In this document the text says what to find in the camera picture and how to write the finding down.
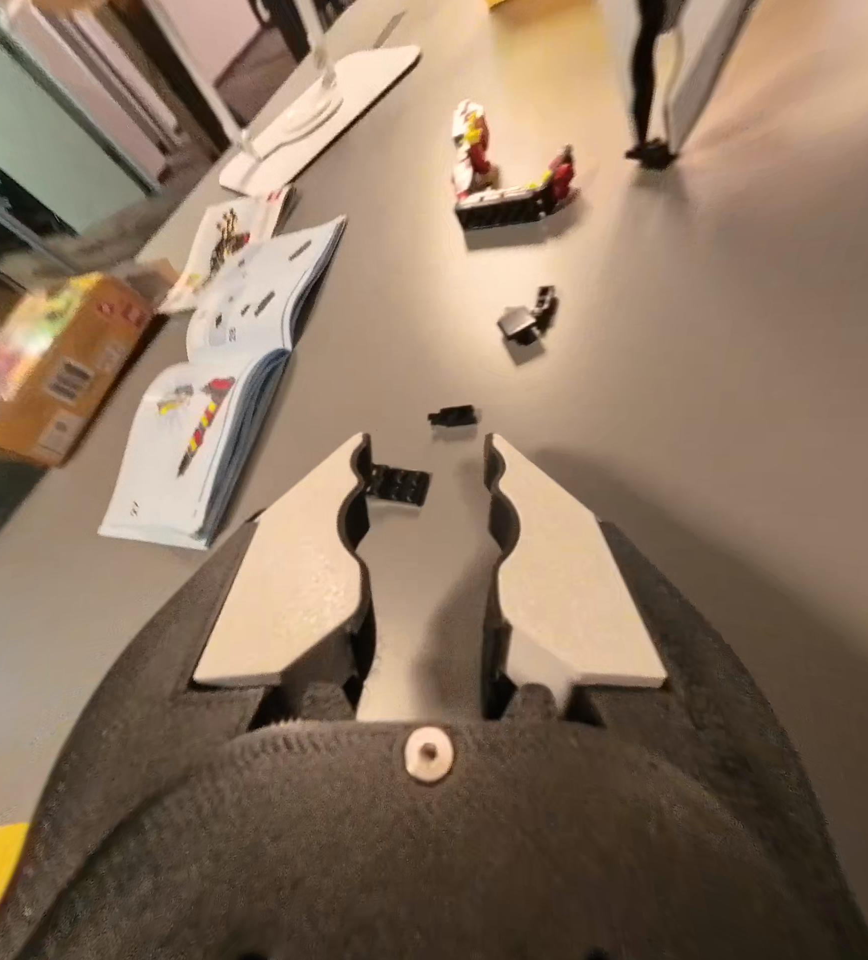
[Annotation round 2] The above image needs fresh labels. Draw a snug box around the closed instruction booklet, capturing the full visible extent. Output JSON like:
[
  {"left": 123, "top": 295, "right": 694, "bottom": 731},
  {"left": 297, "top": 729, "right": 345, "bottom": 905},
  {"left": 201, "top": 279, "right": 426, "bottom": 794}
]
[{"left": 155, "top": 183, "right": 298, "bottom": 316}]

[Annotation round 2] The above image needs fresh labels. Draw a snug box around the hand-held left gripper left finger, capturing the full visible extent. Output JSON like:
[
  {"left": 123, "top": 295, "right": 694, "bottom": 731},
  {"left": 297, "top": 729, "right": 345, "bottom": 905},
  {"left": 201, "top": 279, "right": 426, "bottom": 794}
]
[{"left": 192, "top": 431, "right": 375, "bottom": 690}]

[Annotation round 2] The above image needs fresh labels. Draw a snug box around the orange cardboard toy box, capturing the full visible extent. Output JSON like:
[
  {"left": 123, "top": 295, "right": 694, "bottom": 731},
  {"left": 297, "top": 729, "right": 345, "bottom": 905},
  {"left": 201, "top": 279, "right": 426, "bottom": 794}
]
[{"left": 0, "top": 258, "right": 180, "bottom": 468}]

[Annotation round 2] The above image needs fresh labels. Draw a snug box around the wooden book stand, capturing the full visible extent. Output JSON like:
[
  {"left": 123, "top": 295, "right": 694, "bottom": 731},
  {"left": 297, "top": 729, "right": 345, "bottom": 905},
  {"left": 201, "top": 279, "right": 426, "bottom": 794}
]
[{"left": 218, "top": 0, "right": 421, "bottom": 195}]

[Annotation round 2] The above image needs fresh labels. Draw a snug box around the red yellow black brick model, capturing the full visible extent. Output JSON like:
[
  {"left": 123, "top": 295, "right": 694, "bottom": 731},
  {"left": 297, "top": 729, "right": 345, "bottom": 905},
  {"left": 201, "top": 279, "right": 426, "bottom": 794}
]
[{"left": 451, "top": 99, "right": 579, "bottom": 231}]

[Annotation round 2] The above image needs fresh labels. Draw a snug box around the black upright stand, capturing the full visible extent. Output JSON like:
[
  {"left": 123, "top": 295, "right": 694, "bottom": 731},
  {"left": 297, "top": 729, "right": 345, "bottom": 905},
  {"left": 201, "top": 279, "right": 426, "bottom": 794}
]
[{"left": 623, "top": 0, "right": 681, "bottom": 172}]

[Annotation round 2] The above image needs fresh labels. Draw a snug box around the glass door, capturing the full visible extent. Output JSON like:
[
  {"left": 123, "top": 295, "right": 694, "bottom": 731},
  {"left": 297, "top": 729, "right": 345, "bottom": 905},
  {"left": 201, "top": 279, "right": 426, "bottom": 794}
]
[{"left": 0, "top": 7, "right": 161, "bottom": 241}]

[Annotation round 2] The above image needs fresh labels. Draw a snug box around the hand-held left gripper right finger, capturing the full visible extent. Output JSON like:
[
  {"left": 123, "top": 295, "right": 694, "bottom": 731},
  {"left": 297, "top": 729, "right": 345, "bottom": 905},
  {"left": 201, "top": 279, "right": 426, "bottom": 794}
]
[{"left": 482, "top": 431, "right": 669, "bottom": 696}]

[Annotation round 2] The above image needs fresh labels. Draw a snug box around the black studded brick plate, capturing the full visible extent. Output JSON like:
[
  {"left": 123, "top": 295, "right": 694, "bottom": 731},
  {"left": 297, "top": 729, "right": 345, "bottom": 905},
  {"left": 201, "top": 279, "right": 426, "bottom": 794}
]
[{"left": 365, "top": 463, "right": 432, "bottom": 507}]

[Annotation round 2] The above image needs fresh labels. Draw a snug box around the open instruction booklet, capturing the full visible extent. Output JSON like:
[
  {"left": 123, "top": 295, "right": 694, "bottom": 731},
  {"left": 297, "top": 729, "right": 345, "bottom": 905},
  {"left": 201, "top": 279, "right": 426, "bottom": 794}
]
[{"left": 98, "top": 216, "right": 348, "bottom": 551}]

